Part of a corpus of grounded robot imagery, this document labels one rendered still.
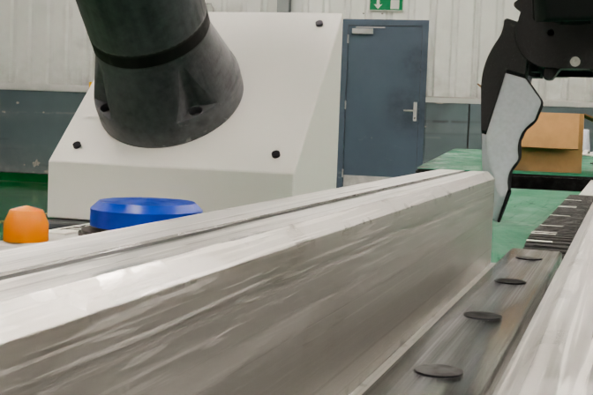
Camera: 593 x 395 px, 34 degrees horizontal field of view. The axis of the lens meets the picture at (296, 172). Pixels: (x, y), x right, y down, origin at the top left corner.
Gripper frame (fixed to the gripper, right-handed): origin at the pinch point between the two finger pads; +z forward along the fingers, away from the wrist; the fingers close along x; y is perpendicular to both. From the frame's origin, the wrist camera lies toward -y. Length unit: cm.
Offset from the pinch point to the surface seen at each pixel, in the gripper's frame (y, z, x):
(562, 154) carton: 194, 1, 12
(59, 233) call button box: -31.3, -0.5, 15.9
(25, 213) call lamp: -33.8, -1.4, 15.7
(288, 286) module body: -45.8, -2.0, 2.2
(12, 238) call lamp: -34.0, -0.6, 16.0
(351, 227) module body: -41.8, -2.6, 2.2
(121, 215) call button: -32.3, -1.4, 12.9
